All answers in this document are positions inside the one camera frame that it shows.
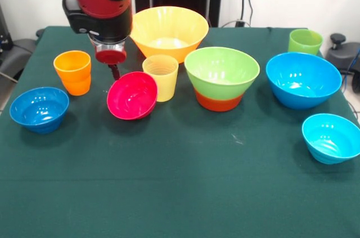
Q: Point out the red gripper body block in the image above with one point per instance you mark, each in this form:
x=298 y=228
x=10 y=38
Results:
x=111 y=55

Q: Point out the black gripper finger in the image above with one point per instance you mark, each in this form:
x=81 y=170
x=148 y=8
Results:
x=114 y=72

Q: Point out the pink bowl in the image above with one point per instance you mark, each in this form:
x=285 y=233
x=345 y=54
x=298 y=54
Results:
x=132 y=97

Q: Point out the orange cup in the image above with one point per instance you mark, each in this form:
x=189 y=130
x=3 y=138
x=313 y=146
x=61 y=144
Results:
x=73 y=77

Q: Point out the yellow cup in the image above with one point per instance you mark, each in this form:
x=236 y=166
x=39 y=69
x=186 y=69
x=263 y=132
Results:
x=167 y=86

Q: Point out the large yellow-orange bowl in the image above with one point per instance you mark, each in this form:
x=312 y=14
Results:
x=171 y=24

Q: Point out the green bowl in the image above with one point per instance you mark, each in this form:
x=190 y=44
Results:
x=222 y=86

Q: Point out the red-orange bowl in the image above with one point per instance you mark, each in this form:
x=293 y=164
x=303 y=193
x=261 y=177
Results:
x=219 y=105

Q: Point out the small dark blue bowl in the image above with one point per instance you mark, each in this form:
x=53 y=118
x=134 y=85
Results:
x=39 y=117

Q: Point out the grey chair base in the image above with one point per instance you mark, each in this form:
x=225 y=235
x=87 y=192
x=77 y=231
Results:
x=17 y=52

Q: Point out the dark green tablecloth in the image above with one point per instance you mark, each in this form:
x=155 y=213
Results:
x=180 y=179

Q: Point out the large blue bowl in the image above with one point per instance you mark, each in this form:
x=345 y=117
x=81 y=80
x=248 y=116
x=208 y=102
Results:
x=303 y=94

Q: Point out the green cup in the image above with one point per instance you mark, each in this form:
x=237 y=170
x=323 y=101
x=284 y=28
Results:
x=305 y=45

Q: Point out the small light blue bowl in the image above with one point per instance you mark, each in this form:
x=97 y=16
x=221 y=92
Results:
x=329 y=148

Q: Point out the black chair base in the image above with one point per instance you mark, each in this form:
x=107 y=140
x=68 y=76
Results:
x=341 y=55

